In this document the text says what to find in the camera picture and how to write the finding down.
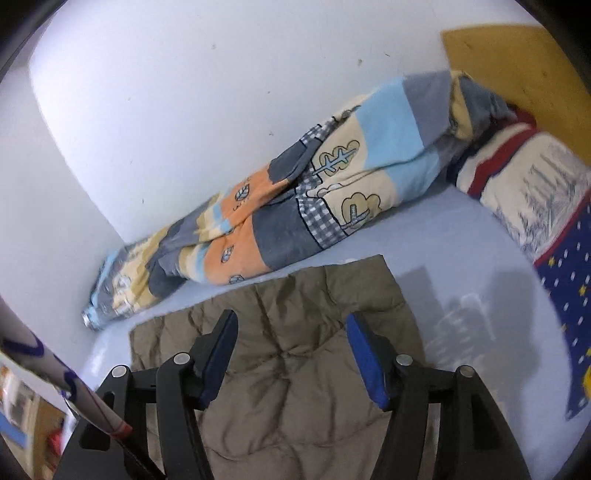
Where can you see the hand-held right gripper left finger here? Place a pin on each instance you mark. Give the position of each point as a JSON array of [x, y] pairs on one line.
[[220, 353]]

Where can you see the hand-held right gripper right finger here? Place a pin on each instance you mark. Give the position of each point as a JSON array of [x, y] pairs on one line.
[[365, 357]]

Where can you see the olive hooded puffer jacket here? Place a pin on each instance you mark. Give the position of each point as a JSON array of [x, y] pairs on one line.
[[286, 332]]

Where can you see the patchwork cartoon print quilt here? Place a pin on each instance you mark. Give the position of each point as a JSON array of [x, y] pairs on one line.
[[277, 230]]

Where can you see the light blue bed sheet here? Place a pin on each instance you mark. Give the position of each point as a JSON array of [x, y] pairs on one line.
[[461, 258]]

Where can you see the star print pillow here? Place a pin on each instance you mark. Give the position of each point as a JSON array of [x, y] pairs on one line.
[[531, 194]]

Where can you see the wooden headboard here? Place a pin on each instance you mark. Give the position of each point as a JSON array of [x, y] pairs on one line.
[[508, 60]]

